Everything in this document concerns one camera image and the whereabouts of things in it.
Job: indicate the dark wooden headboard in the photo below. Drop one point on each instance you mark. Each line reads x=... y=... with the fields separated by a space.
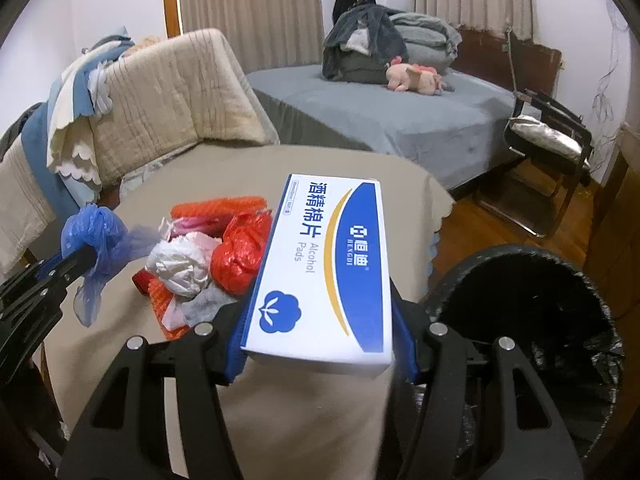
x=508 y=62

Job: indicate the pile of grey folded blankets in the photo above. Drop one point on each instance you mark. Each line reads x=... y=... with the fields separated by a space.
x=430 y=41

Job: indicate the grey sheeted bed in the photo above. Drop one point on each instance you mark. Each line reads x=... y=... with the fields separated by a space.
x=456 y=136

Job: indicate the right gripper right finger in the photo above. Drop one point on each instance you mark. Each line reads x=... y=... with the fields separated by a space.
x=485 y=413

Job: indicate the grey sock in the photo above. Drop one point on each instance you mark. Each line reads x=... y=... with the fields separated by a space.
x=205 y=305

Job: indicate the blue white scalloped blanket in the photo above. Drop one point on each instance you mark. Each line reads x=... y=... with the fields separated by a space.
x=57 y=138

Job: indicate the beige sofa seat cover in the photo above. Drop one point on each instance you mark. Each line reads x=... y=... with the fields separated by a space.
x=293 y=381

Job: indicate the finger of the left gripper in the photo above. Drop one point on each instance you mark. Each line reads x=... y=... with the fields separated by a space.
x=31 y=304

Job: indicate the white plastic bag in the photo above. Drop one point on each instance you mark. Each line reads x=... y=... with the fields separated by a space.
x=182 y=264

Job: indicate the pink plush pig toy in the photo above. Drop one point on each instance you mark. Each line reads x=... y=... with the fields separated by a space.
x=406 y=77

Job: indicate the black trash bin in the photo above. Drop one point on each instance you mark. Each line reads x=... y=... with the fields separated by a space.
x=556 y=316

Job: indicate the beige left curtain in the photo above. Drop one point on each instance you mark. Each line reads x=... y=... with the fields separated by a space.
x=262 y=33

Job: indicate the silver seat cushion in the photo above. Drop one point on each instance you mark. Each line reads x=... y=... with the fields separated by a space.
x=536 y=132

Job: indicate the red plastic bag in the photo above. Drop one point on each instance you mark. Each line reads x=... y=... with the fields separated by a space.
x=236 y=261

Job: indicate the wooden wardrobe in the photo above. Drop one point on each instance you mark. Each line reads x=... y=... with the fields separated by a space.
x=612 y=260

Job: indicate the dark blue grey jacket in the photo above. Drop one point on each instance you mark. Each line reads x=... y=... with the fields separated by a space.
x=361 y=46

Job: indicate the black metal chair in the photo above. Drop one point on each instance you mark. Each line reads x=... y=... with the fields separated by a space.
x=535 y=191

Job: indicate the pink sock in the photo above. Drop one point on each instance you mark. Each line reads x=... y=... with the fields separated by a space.
x=172 y=318

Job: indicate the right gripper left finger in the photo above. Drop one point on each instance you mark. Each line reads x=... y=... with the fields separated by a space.
x=121 y=434

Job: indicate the white blue alcohol pads box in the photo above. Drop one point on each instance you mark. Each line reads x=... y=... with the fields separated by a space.
x=321 y=298

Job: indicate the beige quilted sofa back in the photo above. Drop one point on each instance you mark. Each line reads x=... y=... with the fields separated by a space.
x=172 y=94

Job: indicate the orange ribbed knit cloth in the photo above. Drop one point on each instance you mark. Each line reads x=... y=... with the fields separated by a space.
x=217 y=208

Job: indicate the blue plastic bag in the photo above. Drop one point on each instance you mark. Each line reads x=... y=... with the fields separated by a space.
x=115 y=246

